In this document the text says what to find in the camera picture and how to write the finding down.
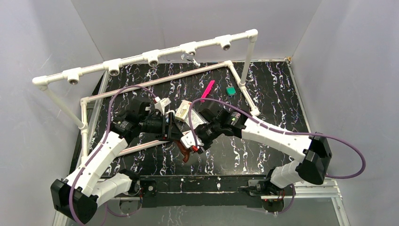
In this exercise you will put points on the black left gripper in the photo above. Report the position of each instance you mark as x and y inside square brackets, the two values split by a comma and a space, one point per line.
[170, 125]

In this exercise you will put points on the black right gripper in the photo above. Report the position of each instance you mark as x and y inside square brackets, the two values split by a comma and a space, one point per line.
[206, 145]

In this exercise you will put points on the white PVC pipe frame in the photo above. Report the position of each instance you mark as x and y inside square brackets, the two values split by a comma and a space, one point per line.
[112, 67]

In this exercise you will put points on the brown water faucet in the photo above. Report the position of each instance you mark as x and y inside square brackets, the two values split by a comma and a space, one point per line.
[184, 151]

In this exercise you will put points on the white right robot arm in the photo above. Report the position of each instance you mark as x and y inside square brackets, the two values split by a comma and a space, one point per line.
[311, 154]

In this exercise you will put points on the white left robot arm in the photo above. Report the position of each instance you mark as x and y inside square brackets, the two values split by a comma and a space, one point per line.
[99, 162]

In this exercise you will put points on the chrome water faucet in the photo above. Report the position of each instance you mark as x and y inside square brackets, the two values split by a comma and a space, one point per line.
[189, 58]

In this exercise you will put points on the clear plastic bag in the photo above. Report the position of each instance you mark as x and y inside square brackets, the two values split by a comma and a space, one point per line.
[197, 119]

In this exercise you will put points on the small beige cardboard box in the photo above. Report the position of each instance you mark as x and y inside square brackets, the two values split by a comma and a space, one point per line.
[182, 111]

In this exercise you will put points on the pink plastic strip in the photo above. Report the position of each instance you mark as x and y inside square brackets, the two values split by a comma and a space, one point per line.
[208, 89]

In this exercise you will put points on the green square block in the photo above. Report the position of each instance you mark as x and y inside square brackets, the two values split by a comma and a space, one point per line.
[230, 91]

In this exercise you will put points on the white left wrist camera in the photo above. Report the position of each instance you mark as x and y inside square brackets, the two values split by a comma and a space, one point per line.
[160, 104]

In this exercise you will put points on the aluminium table frame rail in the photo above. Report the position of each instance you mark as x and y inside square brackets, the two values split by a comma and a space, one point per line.
[205, 190]

